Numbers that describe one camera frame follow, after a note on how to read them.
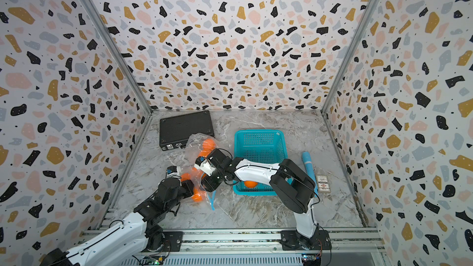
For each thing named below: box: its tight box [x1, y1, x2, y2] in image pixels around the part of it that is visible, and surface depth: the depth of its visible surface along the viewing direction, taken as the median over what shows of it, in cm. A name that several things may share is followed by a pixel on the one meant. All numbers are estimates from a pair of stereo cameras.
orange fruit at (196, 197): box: [192, 187, 203, 203], surface depth 81 cm
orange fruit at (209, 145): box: [199, 138, 217, 154], surface depth 94 cm
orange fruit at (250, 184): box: [243, 180, 259, 188], surface depth 89 cm
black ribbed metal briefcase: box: [159, 110, 215, 152], surface depth 108 cm
